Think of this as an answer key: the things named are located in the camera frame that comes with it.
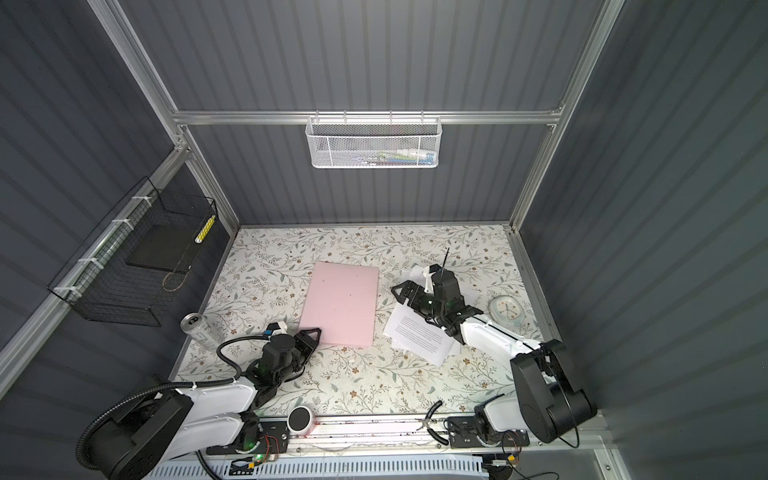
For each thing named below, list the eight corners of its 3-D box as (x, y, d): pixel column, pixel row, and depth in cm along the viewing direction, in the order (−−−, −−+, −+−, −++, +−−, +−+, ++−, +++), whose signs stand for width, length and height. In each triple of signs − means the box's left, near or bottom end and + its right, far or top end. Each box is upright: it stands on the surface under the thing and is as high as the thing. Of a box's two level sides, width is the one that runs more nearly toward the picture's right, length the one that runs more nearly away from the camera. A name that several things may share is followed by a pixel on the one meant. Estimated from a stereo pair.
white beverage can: (209, 356, 89) (183, 336, 78) (203, 340, 92) (177, 318, 81) (225, 347, 91) (202, 326, 80) (218, 331, 94) (195, 309, 83)
